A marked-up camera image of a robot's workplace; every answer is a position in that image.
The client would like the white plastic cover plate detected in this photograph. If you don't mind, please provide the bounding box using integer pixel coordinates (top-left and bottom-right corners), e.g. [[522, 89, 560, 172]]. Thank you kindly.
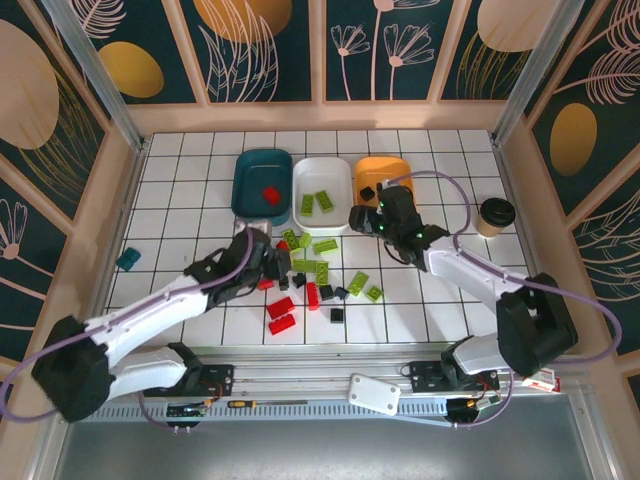
[[348, 372, 402, 417]]

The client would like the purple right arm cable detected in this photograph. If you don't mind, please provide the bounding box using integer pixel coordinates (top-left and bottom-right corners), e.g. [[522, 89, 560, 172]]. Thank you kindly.
[[382, 169, 624, 431]]

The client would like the teal lego brick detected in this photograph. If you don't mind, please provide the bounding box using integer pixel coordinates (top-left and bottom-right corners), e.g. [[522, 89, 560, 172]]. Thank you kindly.
[[114, 247, 143, 273]]

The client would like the red and white box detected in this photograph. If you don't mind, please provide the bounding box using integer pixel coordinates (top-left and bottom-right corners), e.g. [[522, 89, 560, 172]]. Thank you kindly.
[[521, 368, 559, 394]]

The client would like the aluminium frame post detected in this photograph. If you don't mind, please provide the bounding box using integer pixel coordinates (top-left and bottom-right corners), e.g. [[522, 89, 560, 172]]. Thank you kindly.
[[42, 0, 147, 151], [491, 0, 584, 145]]

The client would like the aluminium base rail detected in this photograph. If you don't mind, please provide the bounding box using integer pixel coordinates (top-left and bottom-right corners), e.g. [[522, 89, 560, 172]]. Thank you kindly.
[[197, 344, 591, 401]]

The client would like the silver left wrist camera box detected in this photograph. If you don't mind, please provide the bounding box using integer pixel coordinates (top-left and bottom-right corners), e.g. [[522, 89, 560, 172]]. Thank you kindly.
[[234, 217, 275, 246]]

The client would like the white plastic container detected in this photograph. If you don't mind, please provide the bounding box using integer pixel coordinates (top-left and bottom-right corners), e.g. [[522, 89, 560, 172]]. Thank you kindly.
[[292, 156, 353, 236]]

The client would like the yellow and black screwdriver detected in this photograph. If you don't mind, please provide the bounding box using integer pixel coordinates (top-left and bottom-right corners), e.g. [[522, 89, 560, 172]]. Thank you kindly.
[[227, 399, 309, 408]]

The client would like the art panel with pink flowers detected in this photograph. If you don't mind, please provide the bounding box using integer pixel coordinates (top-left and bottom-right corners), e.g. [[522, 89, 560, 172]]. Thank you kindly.
[[324, 0, 434, 103]]

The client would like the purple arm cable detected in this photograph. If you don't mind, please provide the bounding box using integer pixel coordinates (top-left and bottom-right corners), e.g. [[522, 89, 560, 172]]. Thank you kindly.
[[382, 169, 624, 431], [0, 232, 254, 434]]

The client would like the grey metal sheet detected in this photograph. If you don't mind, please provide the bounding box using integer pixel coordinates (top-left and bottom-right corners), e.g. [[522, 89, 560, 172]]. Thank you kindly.
[[29, 417, 616, 480]]

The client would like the art panel with orange circle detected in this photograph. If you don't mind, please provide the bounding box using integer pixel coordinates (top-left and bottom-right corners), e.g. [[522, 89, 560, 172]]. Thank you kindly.
[[179, 0, 314, 105]]

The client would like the orange plastic container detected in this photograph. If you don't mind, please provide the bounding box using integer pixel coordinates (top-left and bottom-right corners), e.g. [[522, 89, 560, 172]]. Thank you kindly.
[[352, 155, 417, 209]]

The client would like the teal plastic container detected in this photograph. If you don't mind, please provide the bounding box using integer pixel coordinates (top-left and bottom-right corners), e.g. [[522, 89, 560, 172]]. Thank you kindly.
[[231, 148, 294, 229]]

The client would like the art panel with single flower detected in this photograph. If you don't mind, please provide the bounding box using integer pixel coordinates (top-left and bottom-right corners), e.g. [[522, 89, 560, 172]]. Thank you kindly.
[[0, 162, 70, 362]]

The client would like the black controller board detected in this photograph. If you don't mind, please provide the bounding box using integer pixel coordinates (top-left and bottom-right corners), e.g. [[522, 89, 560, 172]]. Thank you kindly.
[[446, 396, 503, 417], [166, 401, 210, 420]]

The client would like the grey slotted cable duct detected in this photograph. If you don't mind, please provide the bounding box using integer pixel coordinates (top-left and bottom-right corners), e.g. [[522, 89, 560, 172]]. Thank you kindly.
[[97, 397, 454, 424]]

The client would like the art panel oval and fern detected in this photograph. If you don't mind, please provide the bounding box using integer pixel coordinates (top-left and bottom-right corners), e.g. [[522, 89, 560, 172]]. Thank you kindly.
[[528, 0, 640, 217]]

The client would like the art panel with fern leaves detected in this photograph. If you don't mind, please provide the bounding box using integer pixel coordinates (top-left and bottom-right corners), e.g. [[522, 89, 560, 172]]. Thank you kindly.
[[569, 189, 640, 357]]

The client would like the art panel with cream circle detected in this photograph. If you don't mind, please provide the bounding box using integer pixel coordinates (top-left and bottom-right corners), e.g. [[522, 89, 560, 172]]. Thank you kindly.
[[438, 0, 542, 102]]

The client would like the art panel with gold lines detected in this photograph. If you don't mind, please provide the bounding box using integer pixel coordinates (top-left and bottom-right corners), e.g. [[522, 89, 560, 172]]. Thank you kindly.
[[0, 0, 110, 207]]

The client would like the paper coffee cup black lid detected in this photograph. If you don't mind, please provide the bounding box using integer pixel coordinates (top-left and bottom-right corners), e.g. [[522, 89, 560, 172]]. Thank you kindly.
[[474, 196, 517, 241]]

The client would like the art panel with yellow oval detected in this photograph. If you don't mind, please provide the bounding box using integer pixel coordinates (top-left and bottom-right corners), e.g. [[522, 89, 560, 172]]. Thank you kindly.
[[64, 0, 202, 105]]

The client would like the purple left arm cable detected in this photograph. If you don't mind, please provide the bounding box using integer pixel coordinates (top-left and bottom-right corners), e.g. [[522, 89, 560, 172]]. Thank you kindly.
[[0, 232, 254, 434]]

